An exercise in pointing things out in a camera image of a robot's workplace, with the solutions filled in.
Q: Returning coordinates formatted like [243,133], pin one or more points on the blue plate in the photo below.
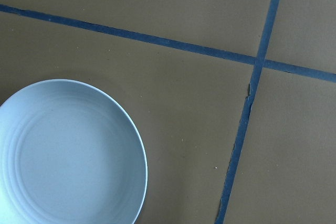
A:
[69,154]

